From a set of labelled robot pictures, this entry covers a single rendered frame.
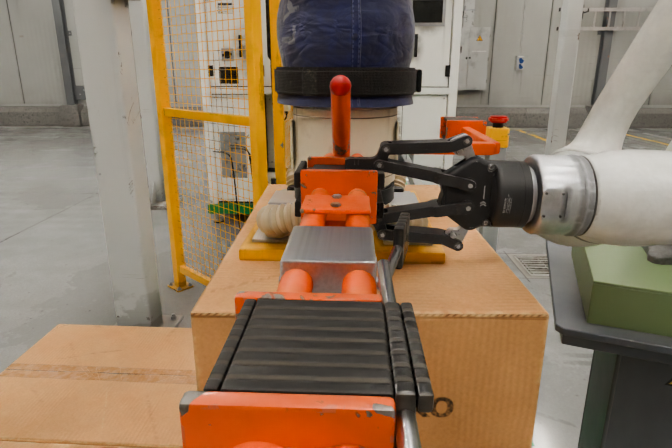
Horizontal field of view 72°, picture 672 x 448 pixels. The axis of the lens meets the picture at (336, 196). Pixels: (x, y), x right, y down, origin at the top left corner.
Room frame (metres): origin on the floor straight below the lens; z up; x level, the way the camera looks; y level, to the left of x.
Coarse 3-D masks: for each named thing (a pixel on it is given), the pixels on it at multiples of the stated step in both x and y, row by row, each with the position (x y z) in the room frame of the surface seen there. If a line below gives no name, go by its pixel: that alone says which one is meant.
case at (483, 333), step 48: (432, 192) 0.99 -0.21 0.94; (240, 240) 0.69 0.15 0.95; (480, 240) 0.69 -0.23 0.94; (240, 288) 0.52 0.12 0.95; (432, 288) 0.52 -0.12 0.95; (480, 288) 0.52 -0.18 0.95; (192, 336) 0.47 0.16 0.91; (432, 336) 0.46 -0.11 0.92; (480, 336) 0.46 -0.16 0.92; (528, 336) 0.46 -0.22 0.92; (432, 384) 0.46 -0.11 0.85; (480, 384) 0.46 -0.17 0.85; (528, 384) 0.46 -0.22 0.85; (432, 432) 0.46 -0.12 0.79; (480, 432) 0.46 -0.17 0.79; (528, 432) 0.46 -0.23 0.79
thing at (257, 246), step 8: (256, 224) 0.71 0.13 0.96; (256, 232) 0.66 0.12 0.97; (248, 240) 0.64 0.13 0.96; (256, 240) 0.63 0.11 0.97; (264, 240) 0.63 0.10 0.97; (272, 240) 0.63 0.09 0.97; (280, 240) 0.63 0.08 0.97; (240, 248) 0.61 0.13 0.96; (248, 248) 0.61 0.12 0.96; (256, 248) 0.61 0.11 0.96; (264, 248) 0.61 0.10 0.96; (272, 248) 0.61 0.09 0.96; (280, 248) 0.61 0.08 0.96; (240, 256) 0.61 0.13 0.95; (248, 256) 0.61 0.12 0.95; (256, 256) 0.61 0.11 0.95; (264, 256) 0.61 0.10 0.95; (272, 256) 0.61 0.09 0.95; (280, 256) 0.61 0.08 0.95
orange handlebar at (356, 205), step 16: (464, 128) 1.00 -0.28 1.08; (480, 144) 0.80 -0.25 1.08; (496, 144) 0.81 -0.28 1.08; (320, 192) 0.46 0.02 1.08; (352, 192) 0.47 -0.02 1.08; (304, 208) 0.39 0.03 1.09; (320, 208) 0.39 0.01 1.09; (336, 208) 0.39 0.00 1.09; (352, 208) 0.39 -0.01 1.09; (368, 208) 0.39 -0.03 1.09; (304, 224) 0.36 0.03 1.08; (320, 224) 0.37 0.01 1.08; (336, 224) 0.42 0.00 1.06; (352, 224) 0.36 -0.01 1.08; (368, 224) 0.37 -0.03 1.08; (288, 272) 0.27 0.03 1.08; (304, 272) 0.27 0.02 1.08; (352, 272) 0.27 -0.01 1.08; (288, 288) 0.25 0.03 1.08; (304, 288) 0.25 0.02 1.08; (352, 288) 0.25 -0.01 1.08; (368, 288) 0.25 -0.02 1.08
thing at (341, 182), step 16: (320, 160) 0.56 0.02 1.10; (336, 160) 0.56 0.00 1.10; (304, 176) 0.48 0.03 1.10; (320, 176) 0.48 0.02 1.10; (336, 176) 0.48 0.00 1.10; (352, 176) 0.48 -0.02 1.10; (368, 176) 0.48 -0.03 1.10; (384, 176) 0.49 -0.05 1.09; (304, 192) 0.48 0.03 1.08; (336, 192) 0.48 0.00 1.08; (368, 192) 0.48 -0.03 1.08
